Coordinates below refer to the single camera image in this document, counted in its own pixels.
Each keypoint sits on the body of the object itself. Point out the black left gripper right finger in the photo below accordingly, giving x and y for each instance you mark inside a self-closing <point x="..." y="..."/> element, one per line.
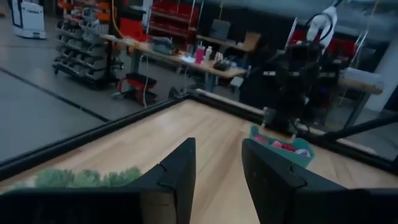
<point x="270" y="186"/>

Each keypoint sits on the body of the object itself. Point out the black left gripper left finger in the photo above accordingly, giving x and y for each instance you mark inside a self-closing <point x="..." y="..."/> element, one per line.
<point x="177" y="174"/>

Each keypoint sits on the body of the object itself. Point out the pink toy raspberry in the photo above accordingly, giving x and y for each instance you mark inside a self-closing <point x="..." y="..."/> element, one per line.
<point x="276" y="144"/>

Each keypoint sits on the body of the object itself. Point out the small red toy berry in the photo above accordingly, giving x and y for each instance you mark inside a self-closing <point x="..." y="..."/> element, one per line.
<point x="289" y="147"/>

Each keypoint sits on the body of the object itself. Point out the large red toy strawberry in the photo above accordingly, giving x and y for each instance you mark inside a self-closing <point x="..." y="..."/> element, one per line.
<point x="260" y="139"/>

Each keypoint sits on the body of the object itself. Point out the purple white striped ball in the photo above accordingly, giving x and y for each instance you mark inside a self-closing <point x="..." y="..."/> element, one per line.
<point x="303" y="152"/>

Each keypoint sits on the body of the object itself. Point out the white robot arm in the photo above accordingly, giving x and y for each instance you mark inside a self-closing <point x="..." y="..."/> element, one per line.
<point x="326" y="18"/>

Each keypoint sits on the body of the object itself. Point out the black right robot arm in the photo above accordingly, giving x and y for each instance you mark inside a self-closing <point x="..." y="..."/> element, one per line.
<point x="289" y="81"/>

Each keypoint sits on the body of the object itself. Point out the teal plastic tupperware container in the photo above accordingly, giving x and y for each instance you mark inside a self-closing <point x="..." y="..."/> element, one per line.
<point x="280" y="155"/>

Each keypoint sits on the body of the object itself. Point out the wooden workbench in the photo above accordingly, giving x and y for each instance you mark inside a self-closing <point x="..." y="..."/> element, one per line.
<point x="174" y="57"/>
<point x="357" y="85"/>

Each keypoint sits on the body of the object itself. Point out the brown cardboard box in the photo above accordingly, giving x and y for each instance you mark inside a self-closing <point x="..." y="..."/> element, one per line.
<point x="252" y="41"/>

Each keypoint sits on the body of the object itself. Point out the white bottle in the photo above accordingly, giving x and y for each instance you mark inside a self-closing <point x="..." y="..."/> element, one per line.
<point x="208" y="53"/>

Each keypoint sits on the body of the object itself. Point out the green plant in white pot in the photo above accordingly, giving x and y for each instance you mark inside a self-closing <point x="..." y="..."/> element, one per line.
<point x="77" y="179"/>

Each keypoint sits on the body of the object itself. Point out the red and black cart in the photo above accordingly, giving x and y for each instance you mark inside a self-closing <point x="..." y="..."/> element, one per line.
<point x="138" y="82"/>

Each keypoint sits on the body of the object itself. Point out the pink tumbler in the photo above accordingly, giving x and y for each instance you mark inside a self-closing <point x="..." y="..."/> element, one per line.
<point x="199" y="56"/>

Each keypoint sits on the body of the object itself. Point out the grey box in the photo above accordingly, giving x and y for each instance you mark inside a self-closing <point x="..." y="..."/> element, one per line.
<point x="220" y="29"/>

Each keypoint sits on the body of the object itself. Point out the shelf cart with grey bins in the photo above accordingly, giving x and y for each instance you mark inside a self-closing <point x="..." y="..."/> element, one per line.
<point x="84" y="56"/>

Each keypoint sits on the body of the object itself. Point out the red storage shelf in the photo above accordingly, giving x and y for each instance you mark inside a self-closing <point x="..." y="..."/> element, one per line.
<point x="174" y="12"/>

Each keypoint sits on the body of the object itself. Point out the white mobile robot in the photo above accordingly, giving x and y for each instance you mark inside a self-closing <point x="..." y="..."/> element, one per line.
<point x="29" y="21"/>

